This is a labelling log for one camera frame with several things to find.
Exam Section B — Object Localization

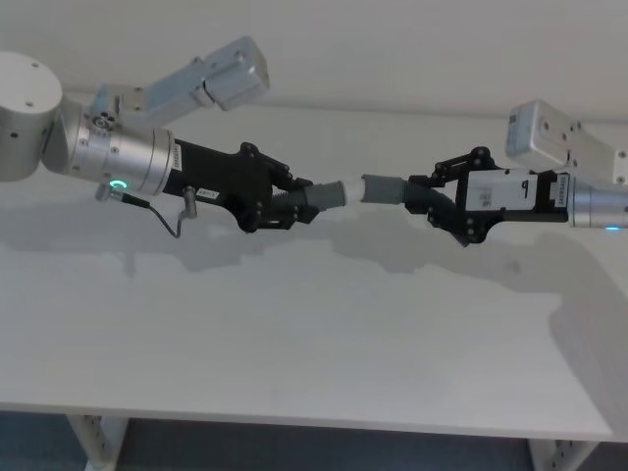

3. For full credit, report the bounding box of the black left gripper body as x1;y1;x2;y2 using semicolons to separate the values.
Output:
163;138;279;233

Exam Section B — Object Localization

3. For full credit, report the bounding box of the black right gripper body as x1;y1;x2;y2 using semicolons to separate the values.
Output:
454;166;574;245

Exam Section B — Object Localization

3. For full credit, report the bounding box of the black corrugated hose grey cuff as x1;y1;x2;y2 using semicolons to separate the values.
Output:
361;173;468;248
272;180;347;213

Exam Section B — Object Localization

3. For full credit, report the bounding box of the white tube connector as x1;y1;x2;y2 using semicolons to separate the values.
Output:
341;176;368;206

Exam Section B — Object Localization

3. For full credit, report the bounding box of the white perforated table leg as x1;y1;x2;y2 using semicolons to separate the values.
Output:
526;438;591;471
67;414;130;471

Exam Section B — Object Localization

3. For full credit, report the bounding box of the thin dark cable silver plug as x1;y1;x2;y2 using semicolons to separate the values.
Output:
94;184;198;240

